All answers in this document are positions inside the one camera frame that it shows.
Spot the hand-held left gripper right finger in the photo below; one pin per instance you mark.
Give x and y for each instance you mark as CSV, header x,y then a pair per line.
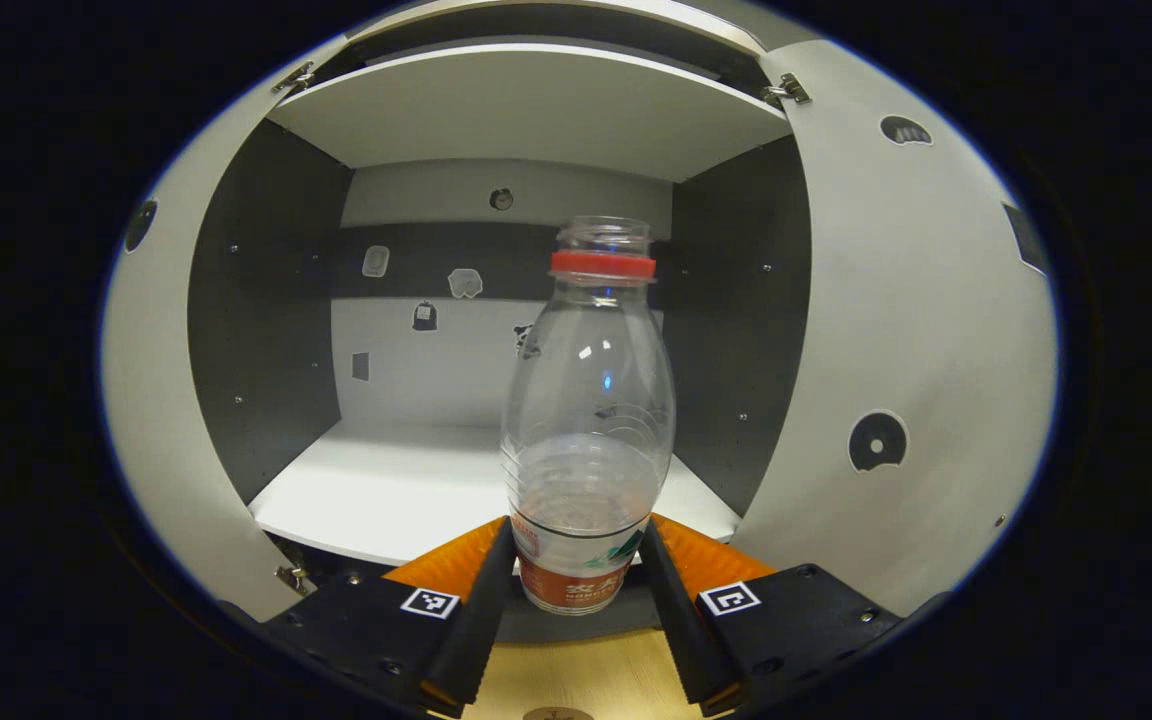
x,y
681,620

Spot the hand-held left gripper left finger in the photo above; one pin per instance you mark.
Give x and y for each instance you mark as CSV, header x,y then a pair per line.
x,y
476,630

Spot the clear plastic bottle red label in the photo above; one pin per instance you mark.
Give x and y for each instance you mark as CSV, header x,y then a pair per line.
x,y
586,400

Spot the white cabinet door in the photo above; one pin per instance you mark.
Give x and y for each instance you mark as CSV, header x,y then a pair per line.
x,y
896,300
166,420

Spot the round wooden coaster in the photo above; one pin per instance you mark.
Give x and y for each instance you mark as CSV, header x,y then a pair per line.
x,y
558,713

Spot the white cabinet shelf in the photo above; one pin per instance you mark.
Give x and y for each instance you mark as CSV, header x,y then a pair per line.
x,y
536,110
386,490

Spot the white cabinet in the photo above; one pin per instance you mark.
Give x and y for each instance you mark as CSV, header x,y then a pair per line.
x,y
266,300

